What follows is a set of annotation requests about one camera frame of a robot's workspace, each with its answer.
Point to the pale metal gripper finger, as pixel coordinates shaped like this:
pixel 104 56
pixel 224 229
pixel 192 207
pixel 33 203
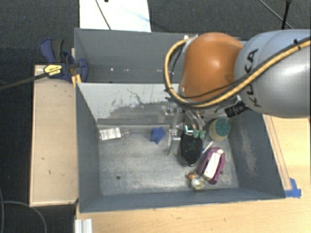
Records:
pixel 168 110
pixel 173 139

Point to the blue star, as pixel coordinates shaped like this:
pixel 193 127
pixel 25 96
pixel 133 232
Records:
pixel 157 135

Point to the black oval brush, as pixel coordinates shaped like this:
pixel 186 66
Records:
pixel 190 152

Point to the white and blue pen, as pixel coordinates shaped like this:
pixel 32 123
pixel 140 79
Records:
pixel 207 147

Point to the grey metal bin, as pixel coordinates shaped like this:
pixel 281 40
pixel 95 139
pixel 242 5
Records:
pixel 136 164

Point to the purple and white stapler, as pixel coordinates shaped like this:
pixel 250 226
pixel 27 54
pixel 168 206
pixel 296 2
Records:
pixel 212 165

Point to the white and orange toy animal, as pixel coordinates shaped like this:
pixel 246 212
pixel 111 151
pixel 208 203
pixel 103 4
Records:
pixel 197 181

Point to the pale wood board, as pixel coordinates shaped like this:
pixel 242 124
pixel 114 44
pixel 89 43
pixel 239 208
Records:
pixel 53 139

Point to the black cylinder on white bracket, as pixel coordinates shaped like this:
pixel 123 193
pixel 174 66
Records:
pixel 235 110

